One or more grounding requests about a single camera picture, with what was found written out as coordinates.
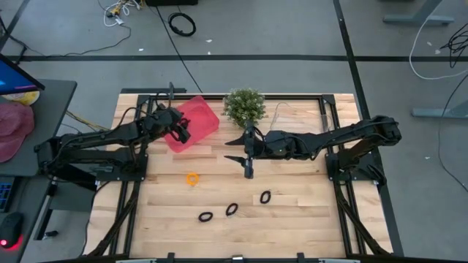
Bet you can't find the yellow round object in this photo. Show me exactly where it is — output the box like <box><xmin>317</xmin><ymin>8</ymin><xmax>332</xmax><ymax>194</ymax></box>
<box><xmin>1</xmin><ymin>90</ymin><xmax>40</xmax><ymax>106</ymax></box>

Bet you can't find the grey desk foot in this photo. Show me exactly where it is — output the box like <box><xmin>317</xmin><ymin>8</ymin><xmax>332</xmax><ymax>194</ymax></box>
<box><xmin>382</xmin><ymin>0</ymin><xmax>456</xmax><ymax>26</ymax></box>
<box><xmin>411</xmin><ymin>100</ymin><xmax>468</xmax><ymax>120</ymax></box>

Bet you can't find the thin black floor cable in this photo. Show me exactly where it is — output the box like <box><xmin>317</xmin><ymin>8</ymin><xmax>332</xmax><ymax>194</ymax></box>
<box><xmin>21</xmin><ymin>24</ymin><xmax>132</xmax><ymax>58</ymax></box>

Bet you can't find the black computer mouse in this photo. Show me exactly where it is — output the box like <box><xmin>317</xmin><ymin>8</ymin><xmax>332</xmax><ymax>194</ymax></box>
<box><xmin>0</xmin><ymin>212</ymin><xmax>25</xmax><ymax>249</ymax></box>

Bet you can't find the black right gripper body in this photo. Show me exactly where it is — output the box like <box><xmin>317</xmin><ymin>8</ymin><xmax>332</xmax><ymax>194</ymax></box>
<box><xmin>244</xmin><ymin>121</ymin><xmax>283</xmax><ymax>180</ymax></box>

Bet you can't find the black table-edge bracket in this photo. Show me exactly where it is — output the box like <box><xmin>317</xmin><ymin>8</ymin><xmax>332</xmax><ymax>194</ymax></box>
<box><xmin>120</xmin><ymin>82</ymin><xmax>187</xmax><ymax>100</ymax></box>

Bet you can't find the curved black floor cable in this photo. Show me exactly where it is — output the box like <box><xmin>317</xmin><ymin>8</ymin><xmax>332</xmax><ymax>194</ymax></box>
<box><xmin>437</xmin><ymin>72</ymin><xmax>468</xmax><ymax>193</ymax></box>

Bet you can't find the black keyboard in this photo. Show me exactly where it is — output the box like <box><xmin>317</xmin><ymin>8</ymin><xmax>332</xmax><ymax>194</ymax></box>
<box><xmin>0</xmin><ymin>177</ymin><xmax>15</xmax><ymax>213</ymax></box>

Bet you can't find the dark grey side desk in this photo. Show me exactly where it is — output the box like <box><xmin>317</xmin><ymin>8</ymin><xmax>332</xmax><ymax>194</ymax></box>
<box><xmin>0</xmin><ymin>79</ymin><xmax>78</xmax><ymax>178</ymax></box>

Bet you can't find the coiled black cable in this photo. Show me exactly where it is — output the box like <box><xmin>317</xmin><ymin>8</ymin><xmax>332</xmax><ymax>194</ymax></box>
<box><xmin>167</xmin><ymin>12</ymin><xmax>197</xmax><ymax>37</ymax></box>

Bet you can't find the white floor cable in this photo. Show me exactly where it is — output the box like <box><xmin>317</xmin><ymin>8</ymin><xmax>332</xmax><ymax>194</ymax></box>
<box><xmin>408</xmin><ymin>14</ymin><xmax>468</xmax><ymax>80</ymax></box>

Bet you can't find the black floor box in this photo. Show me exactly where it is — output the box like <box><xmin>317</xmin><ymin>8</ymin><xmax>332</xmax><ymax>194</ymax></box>
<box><xmin>145</xmin><ymin>0</ymin><xmax>198</xmax><ymax>7</ymax></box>

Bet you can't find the white cable bundle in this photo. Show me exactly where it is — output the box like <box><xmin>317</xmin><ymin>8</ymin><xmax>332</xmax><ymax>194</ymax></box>
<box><xmin>103</xmin><ymin>0</ymin><xmax>142</xmax><ymax>27</ymax></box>

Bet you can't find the pink translucent plastic bin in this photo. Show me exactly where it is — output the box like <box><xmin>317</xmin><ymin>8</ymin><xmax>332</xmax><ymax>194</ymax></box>
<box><xmin>162</xmin><ymin>95</ymin><xmax>220</xmax><ymax>153</ymax></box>

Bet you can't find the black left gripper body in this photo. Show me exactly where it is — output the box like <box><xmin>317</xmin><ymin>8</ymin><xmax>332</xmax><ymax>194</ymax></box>
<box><xmin>148</xmin><ymin>108</ymin><xmax>189</xmax><ymax>137</ymax></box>

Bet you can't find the yellow wire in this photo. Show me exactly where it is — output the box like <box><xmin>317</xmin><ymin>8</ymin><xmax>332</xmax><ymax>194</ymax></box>
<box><xmin>65</xmin><ymin>110</ymin><xmax>110</xmax><ymax>133</ymax></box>

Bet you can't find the black aluminium table frame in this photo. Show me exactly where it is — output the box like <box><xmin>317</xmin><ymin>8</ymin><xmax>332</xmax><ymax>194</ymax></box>
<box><xmin>83</xmin><ymin>93</ymin><xmax>394</xmax><ymax>256</ymax></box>

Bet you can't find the pink hat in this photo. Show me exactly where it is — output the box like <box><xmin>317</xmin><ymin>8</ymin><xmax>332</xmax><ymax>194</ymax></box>
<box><xmin>0</xmin><ymin>101</ymin><xmax>36</xmax><ymax>164</ymax></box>

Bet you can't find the black cable bundle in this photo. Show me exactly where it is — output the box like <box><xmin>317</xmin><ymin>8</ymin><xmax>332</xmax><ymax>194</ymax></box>
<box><xmin>440</xmin><ymin>21</ymin><xmax>468</xmax><ymax>69</ymax></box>

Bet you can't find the clear plastic bin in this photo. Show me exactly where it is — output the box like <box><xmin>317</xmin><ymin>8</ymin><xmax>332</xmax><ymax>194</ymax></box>
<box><xmin>269</xmin><ymin>101</ymin><xmax>336</xmax><ymax>134</ymax></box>

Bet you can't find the small artificial green plant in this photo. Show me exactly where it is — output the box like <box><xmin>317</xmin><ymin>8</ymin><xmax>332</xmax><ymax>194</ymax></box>
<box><xmin>222</xmin><ymin>87</ymin><xmax>268</xmax><ymax>129</ymax></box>

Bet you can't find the long black floor cable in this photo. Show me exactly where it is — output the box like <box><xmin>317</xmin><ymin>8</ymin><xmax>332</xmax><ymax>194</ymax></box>
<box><xmin>156</xmin><ymin>6</ymin><xmax>203</xmax><ymax>93</ymax></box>

